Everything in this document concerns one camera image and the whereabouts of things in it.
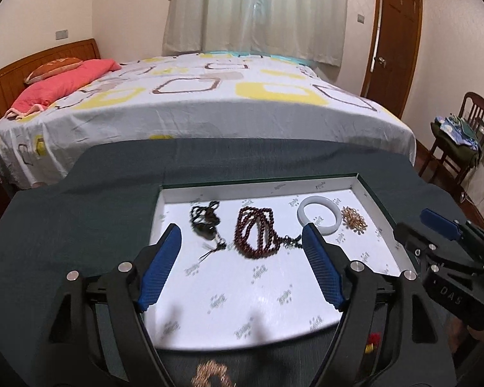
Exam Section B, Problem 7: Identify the pink pillow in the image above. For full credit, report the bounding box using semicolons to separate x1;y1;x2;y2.
4;59;121;120

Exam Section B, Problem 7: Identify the black cord necklace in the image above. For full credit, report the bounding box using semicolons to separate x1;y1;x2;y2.
189;200;229;265

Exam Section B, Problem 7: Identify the dark red bead necklace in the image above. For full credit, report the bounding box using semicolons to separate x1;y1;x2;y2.
233;205;303;258

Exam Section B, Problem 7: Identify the brown striped pillow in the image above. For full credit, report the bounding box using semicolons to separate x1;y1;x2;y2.
24;57;83;86

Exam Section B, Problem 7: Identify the bed with patterned sheet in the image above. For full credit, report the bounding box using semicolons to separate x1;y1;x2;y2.
0;53;416;190

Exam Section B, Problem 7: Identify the brown wooden door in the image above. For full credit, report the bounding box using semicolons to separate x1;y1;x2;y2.
361;0;423;118

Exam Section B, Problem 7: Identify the rose gold chain jewelry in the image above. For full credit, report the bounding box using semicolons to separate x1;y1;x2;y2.
341;206;368;235

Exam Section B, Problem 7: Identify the white window curtain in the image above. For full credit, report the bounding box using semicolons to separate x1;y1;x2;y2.
162;0;347;67

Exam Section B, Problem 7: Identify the white jade bangle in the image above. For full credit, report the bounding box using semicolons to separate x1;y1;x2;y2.
297;196;343;236

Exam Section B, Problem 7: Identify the wooden chair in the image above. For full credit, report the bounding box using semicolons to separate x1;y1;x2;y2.
419;92;484;186

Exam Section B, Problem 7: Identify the pile of clothes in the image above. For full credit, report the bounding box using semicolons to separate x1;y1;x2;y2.
430;114;482;168

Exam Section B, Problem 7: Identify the wall outlet plate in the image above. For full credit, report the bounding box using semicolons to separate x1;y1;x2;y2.
55;30;69;40

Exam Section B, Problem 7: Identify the red tassel knot pendant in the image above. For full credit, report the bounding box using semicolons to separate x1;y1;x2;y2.
365;332;381;355

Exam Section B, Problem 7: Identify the green jewelry tray box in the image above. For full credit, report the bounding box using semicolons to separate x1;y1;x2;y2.
144;174;412;351

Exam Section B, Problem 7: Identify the wooden headboard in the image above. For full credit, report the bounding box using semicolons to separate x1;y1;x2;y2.
0;37;102;123

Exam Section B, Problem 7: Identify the pearl flower brooch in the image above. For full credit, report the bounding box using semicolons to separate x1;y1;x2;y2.
190;360;236;387

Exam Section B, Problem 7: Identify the dark green table cloth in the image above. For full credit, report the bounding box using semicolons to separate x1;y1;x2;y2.
0;139;464;386

